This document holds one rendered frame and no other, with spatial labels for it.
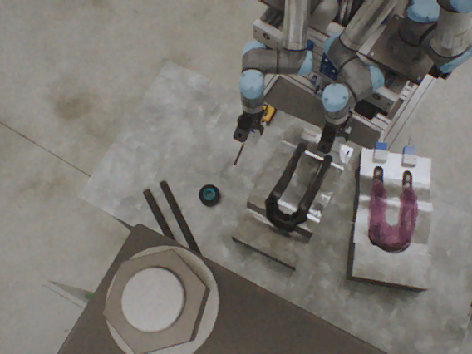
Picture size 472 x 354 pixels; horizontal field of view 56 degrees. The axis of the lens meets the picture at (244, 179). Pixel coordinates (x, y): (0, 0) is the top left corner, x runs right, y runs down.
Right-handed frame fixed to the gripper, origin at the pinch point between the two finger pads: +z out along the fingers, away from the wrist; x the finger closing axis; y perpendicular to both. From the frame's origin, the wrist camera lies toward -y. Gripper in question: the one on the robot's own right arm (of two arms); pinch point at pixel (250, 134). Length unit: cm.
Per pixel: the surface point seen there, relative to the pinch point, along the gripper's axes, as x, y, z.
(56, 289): 10, -73, -52
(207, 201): 4.6, -27.7, 11.3
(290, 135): -12.5, 8.7, 6.0
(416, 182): -63, 14, 9
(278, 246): -27.2, -31.2, 8.8
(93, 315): -19, -67, -106
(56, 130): 129, -14, 95
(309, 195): -29.2, -9.9, 5.5
